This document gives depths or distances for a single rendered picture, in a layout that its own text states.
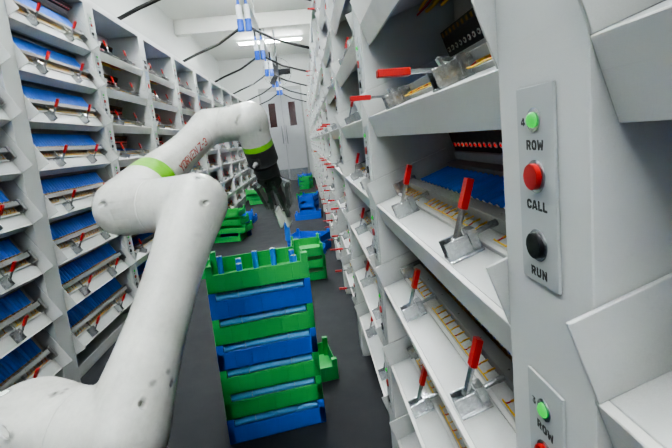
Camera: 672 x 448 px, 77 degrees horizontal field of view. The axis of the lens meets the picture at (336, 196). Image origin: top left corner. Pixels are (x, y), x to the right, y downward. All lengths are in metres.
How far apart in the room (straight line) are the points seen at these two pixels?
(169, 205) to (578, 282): 0.70
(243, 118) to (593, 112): 1.04
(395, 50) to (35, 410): 0.87
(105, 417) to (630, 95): 0.68
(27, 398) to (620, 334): 0.76
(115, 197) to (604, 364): 0.83
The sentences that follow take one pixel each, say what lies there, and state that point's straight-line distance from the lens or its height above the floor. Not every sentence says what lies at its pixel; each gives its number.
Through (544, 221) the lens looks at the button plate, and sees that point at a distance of 0.28.
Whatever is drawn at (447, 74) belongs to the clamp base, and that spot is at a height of 0.94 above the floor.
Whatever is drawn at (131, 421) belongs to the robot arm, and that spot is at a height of 0.54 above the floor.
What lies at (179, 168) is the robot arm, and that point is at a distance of 1.05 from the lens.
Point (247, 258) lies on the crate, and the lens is 1.47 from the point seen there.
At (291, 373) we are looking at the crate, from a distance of 1.41.
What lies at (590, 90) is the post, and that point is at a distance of 0.24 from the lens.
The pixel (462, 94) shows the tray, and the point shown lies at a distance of 0.39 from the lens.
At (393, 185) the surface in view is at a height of 0.78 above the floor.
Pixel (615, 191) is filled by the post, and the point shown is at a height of 0.85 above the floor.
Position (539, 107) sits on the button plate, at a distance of 0.27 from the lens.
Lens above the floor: 0.89
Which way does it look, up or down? 8 degrees down
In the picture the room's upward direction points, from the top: 6 degrees counter-clockwise
